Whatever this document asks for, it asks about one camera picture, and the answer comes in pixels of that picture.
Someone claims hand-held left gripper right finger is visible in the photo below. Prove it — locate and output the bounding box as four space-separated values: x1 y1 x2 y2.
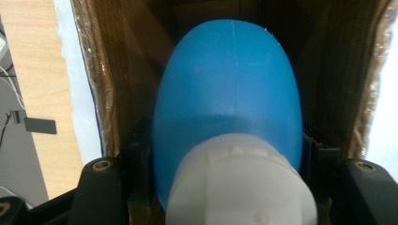
299 125 342 209

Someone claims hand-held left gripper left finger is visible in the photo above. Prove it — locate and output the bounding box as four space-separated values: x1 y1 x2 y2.
120 115 157 209

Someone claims white table mat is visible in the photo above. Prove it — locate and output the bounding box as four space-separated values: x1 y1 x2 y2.
53 0 398 176

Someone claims blue bottle with white cap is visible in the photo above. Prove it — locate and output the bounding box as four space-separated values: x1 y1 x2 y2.
152 18 319 225

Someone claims dark tape strip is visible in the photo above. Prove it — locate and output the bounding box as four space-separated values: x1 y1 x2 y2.
23 116 58 136

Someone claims blue-sided cardboard box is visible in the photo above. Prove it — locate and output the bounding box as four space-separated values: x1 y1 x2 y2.
69 0 398 225

